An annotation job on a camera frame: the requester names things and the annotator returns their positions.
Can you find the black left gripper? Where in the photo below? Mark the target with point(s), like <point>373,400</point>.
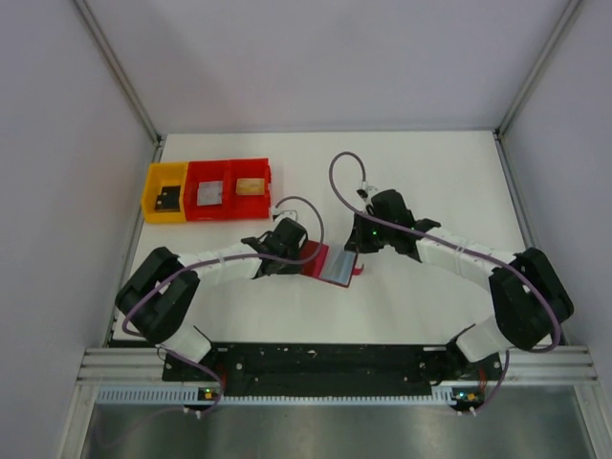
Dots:
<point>296,250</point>

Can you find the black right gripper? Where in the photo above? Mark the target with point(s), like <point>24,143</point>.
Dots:
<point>360,237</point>

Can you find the red leather card holder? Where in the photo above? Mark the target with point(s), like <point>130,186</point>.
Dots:
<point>333,265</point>

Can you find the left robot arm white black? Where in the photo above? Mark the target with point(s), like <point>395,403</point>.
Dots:
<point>157,296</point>

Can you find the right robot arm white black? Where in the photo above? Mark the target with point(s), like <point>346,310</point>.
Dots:
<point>529,302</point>

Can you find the gold card in bin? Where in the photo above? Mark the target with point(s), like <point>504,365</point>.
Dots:
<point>250,187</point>

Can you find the silver card in bin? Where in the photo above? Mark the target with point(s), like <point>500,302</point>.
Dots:
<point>209,194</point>

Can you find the red plastic bin right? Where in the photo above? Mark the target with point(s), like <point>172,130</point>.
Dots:
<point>249,207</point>

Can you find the red plastic bin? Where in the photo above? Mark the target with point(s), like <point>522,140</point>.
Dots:
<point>206,171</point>
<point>249,207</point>

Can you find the red plastic bin middle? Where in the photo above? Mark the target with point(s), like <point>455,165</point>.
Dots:
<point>206,171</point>

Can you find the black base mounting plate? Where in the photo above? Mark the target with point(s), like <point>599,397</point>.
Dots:
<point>341,370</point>

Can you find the yellow plastic bin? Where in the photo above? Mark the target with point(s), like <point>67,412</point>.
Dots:
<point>159,175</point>

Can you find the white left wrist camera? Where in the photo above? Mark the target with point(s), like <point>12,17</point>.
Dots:
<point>279,213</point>

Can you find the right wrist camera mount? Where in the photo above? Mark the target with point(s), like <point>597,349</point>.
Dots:
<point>366,191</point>

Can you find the aluminium front frame rail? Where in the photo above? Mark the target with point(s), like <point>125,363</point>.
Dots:
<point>567,365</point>

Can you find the white slotted cable duct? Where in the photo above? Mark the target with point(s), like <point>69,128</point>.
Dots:
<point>194,396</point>

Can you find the aluminium left frame post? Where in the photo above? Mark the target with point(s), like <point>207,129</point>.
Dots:
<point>112,62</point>

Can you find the aluminium frame post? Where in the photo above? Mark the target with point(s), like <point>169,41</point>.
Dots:
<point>563,25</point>
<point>112,62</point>

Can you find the aluminium right frame post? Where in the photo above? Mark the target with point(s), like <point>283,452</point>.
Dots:
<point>563,25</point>

